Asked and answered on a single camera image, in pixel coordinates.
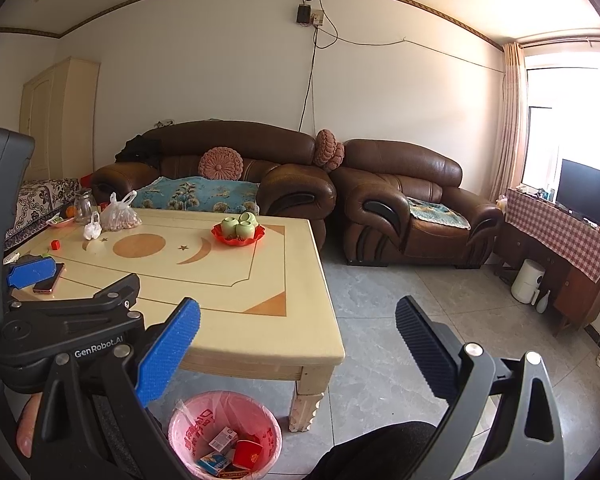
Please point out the person's right leg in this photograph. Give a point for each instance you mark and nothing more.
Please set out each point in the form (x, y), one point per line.
(375, 450)

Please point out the blue patterned seat cloth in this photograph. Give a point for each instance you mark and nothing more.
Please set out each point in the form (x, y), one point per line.
(437, 212)

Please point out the white bottle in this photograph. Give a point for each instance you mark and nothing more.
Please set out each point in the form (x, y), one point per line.
(543, 302)

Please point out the beige curtain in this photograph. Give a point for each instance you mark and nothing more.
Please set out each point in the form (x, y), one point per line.
(510, 120)

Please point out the blue cartoon box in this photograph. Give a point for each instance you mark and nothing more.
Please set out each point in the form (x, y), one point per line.
(212, 462)

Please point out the black wall adapter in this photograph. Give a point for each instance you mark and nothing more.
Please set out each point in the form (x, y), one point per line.
(303, 13)

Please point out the red fruit tray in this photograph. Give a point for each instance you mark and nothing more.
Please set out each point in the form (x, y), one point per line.
(220, 239)

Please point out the red checked tablecloth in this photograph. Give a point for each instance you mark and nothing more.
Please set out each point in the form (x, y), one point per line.
(555, 230)

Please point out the blue floral blanket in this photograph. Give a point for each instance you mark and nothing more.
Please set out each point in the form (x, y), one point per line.
(195, 192)

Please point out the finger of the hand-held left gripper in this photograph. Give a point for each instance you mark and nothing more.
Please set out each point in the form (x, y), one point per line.
(30, 272)
(115, 292)

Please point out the white round appliance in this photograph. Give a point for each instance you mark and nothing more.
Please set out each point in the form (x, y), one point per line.
(527, 280)

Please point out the brown leather armchair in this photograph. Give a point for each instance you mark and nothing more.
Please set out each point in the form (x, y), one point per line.
(405, 165)

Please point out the brown leather sofa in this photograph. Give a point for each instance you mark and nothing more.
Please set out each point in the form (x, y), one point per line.
(230, 140)

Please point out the red paper cup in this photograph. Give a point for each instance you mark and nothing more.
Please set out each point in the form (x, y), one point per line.
(247, 455)

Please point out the wooden sideboard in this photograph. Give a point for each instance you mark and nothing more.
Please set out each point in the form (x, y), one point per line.
(575, 290)

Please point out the clear bag of nuts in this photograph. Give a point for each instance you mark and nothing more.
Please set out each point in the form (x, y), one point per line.
(121, 217)

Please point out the green cup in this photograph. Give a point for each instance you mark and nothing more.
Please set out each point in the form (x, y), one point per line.
(246, 217)
(246, 231)
(229, 226)

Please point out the black monitor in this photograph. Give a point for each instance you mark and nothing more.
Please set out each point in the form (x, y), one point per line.
(587, 190)

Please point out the smartphone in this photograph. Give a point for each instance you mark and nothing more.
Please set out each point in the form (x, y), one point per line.
(50, 282)

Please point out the purple floral blanket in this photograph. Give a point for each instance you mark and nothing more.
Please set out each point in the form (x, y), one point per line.
(35, 195)

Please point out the cream wooden table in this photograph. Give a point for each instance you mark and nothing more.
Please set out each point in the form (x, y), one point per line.
(205, 285)

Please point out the window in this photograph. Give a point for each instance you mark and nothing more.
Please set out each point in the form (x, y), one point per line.
(570, 110)

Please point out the cream wardrobe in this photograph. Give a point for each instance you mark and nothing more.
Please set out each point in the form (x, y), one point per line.
(65, 120)

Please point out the pink round cushion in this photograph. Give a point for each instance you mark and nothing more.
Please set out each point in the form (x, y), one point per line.
(221, 163)
(330, 149)

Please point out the black clothes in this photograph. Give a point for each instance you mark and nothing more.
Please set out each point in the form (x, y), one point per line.
(139, 150)

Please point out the white wall socket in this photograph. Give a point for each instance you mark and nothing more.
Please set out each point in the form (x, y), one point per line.
(316, 17)

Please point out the pink plate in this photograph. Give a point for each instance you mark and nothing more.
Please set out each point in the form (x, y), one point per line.
(57, 222)

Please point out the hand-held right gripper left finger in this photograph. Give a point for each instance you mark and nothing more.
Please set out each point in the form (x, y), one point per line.
(170, 345)

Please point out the small white plastic bag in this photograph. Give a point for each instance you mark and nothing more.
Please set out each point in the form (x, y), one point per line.
(92, 230)

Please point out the white blue carton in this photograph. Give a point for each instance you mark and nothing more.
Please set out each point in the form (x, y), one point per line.
(222, 439)

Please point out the person's left hand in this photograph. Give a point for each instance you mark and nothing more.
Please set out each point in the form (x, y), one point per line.
(27, 430)

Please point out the pink trash bin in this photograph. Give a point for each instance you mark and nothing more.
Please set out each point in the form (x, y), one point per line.
(190, 420)

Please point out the glass jar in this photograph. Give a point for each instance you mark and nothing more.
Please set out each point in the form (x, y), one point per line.
(85, 207)

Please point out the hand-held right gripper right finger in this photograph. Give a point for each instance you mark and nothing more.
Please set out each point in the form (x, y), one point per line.
(425, 345)

